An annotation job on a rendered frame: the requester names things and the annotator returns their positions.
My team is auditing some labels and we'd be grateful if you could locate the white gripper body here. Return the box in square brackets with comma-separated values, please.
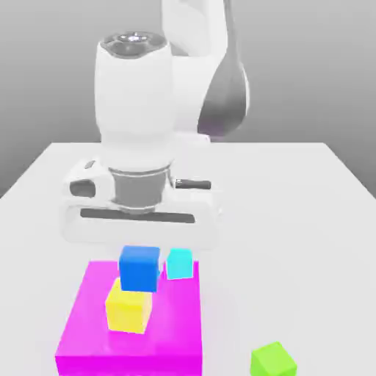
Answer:
[59, 197, 222, 253]

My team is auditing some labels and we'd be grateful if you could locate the small blue cube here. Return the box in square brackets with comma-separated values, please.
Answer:
[117, 245, 162, 294]

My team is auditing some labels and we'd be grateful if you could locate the small cyan cube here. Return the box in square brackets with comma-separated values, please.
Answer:
[165, 247, 194, 281]

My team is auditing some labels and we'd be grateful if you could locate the small yellow cube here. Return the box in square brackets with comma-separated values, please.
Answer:
[104, 278, 153, 335]

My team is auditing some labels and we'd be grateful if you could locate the small green cube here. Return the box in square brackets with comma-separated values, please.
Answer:
[250, 341, 298, 376]

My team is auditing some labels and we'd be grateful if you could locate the large magenta box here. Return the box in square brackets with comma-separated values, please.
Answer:
[54, 260, 203, 376]

